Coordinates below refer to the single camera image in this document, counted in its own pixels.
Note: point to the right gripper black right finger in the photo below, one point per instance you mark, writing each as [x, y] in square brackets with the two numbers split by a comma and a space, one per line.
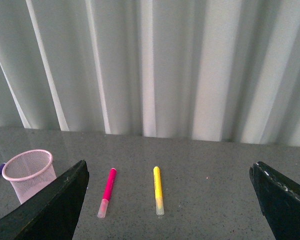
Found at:
[279, 200]

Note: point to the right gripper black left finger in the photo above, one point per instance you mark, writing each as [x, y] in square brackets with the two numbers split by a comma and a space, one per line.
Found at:
[53, 212]

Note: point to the pink pen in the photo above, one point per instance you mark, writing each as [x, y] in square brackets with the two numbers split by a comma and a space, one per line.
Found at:
[107, 194]

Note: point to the pink mesh cup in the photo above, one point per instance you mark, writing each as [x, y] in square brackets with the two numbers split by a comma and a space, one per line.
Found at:
[29, 172]

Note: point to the yellow pen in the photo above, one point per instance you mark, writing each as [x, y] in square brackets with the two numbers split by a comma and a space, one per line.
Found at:
[158, 193]

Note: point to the white curtain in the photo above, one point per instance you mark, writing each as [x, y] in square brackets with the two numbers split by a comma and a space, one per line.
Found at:
[213, 70]

